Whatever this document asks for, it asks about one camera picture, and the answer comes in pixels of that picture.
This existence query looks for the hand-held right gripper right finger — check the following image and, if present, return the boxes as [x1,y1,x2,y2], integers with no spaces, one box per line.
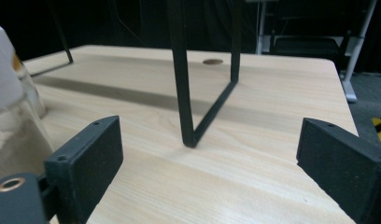
[296,117,381,224]

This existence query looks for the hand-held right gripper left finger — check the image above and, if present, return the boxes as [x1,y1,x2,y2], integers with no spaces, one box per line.
[43,115,124,224]

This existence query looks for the black small shelf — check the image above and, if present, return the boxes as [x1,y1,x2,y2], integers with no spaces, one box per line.
[29,0,243,149]

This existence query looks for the white-lidded glass seasoning bottle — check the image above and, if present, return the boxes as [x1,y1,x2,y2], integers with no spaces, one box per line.
[0,23,54,183]

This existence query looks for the black chair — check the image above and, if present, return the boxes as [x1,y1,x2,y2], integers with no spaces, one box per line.
[268,30,346,62]

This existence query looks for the brown table grommet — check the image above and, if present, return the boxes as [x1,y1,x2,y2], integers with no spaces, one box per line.
[202,58,225,66]

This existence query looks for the white desk frame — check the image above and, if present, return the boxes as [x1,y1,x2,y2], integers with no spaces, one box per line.
[246,0,379,105]

